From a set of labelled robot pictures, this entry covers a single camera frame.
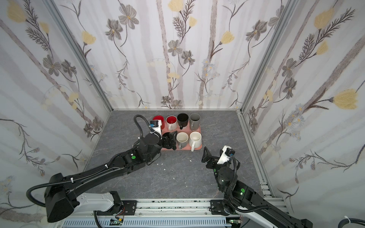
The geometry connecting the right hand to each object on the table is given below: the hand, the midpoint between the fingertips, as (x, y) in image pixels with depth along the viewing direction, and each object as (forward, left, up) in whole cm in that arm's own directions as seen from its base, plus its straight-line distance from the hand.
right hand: (210, 148), depth 71 cm
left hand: (+9, +22, +3) cm, 24 cm away
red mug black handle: (+33, +33, -18) cm, 50 cm away
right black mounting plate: (-24, -6, -21) cm, 32 cm away
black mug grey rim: (-1, +22, +7) cm, 23 cm away
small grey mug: (+12, +14, -13) cm, 23 cm away
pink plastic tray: (+27, +11, -24) cm, 37 cm away
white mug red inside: (+30, +23, -19) cm, 43 cm away
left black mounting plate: (-24, +40, -23) cm, 52 cm away
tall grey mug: (+29, +5, -17) cm, 34 cm away
